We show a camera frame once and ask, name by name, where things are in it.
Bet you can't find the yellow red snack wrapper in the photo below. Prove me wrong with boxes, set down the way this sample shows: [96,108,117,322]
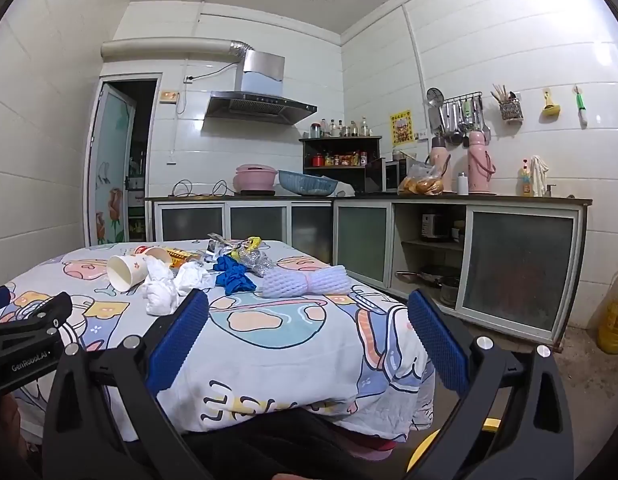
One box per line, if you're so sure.
[166,247,202,267]

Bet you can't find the black cables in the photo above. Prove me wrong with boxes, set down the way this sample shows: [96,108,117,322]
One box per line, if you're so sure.
[171,180,230,197]

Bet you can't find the large cooking oil bottle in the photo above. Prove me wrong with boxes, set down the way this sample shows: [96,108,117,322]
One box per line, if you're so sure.
[596,254,618,355]

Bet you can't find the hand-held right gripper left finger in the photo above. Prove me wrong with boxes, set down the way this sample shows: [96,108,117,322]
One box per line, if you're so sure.
[43,287,215,480]

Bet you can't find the steel pot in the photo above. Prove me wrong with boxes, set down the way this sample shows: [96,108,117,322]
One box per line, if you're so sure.
[439,280,462,306]

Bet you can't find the small white tissue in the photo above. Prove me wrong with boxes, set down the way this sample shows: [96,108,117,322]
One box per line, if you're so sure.
[174,261,217,297]

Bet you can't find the row of hanging kitchen utensils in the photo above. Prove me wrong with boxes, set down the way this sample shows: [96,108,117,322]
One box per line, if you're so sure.
[426,87,491,147]

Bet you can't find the pink thermos left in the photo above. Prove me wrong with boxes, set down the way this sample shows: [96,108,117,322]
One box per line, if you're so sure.
[429,135,452,193]

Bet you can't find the person's black clothing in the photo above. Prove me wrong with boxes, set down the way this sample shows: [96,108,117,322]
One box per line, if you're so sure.
[179,405,420,480]

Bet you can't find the row of glass bottles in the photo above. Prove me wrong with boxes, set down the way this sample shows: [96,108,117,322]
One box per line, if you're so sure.
[309,117,372,138]

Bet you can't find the dark wooden shelf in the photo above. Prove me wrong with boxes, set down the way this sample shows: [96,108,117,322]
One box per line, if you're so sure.
[299,135,383,196]

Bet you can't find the black frying pan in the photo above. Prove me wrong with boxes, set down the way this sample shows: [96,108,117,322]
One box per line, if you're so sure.
[395,267,460,286]

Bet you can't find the row of seasoning jars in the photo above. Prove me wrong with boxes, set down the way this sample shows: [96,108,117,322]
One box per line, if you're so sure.
[311,150,368,167]

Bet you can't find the green hanging brush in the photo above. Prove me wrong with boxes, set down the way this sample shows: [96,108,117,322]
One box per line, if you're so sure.
[572,85,590,127]

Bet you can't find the black microwave oven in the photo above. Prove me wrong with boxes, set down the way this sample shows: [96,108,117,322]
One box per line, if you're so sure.
[365,157,415,194]

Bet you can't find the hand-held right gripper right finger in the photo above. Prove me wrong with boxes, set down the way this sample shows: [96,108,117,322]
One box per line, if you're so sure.
[406,287,575,480]

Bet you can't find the wall chopstick holder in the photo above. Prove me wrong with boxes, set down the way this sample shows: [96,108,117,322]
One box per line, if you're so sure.
[490,82,522,122]

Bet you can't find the yellow wall poster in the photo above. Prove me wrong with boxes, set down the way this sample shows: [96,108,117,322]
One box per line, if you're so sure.
[389,109,414,148]

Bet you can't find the yellow hanging brush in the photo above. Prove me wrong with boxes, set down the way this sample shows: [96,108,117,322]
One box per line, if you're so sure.
[540,87,562,118]

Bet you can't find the white paper cup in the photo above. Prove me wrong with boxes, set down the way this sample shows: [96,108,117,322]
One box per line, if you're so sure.
[107,254,150,292]

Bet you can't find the cartoon space printed tablecloth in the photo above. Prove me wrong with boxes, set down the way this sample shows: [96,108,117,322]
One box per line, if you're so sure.
[0,240,435,441]

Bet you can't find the pink cooking pot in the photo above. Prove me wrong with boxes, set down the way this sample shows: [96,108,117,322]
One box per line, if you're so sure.
[232,163,279,193]

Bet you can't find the white exhaust duct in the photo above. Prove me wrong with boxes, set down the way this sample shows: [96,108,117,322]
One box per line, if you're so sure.
[100,37,252,61]

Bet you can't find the blue rubber glove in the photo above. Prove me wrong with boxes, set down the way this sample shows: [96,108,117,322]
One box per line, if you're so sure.
[213,255,257,296]

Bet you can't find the large white tissue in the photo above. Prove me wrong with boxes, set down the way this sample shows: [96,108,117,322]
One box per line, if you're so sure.
[141,257,180,316]

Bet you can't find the steel range hood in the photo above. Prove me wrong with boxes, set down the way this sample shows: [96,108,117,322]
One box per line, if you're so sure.
[205,52,318,126]

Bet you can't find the clear bag of bread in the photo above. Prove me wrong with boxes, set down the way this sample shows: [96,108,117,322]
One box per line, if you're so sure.
[398,162,446,196]

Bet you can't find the silver foil wrapper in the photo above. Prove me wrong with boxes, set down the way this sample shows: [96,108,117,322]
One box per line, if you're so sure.
[206,232,235,256]

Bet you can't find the white hanging cloth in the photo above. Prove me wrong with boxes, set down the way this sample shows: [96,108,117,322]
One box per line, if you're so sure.
[530,156,551,197]

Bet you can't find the white foam fruit net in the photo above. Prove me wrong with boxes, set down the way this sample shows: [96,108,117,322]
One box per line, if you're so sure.
[261,265,351,298]

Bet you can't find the pink thermos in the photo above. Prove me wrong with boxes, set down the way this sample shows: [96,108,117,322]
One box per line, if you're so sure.
[466,130,496,195]
[429,135,452,193]

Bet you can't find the flower printed glass door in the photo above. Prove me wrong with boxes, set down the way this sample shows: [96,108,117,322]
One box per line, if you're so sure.
[89,82,134,246]

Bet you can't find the silver mesh net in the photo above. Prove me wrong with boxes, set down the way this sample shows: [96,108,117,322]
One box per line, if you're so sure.
[236,249,273,278]

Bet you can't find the blue plastic basket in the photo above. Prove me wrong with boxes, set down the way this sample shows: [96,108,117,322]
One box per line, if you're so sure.
[278,170,338,197]

